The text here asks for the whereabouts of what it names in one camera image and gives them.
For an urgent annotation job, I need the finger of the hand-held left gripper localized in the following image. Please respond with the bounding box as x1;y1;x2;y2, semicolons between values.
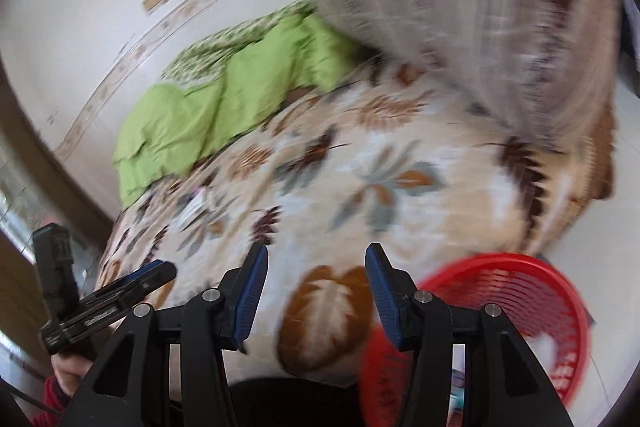
80;259;179;309

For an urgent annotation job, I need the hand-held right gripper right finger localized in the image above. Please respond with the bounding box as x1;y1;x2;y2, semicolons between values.
365;243;576;427

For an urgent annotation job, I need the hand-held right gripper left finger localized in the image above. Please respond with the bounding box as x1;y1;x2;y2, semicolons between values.
62;241;271;427

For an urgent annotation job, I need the red plastic basket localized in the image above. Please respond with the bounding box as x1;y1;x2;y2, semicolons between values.
357;253;592;427

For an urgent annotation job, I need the person's left hand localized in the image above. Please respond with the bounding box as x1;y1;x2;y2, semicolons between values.
52;332;109;391

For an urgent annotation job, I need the leaf print blanket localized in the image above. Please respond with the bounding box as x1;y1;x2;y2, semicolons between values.
96;57;617;389

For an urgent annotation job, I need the green quilt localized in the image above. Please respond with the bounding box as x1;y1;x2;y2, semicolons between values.
112;0;362;208

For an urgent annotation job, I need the striped floral headboard cushion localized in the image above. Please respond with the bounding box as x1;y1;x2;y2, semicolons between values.
302;0;624;154

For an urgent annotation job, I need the black cable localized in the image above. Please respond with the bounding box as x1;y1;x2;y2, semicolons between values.
0;374;57;416

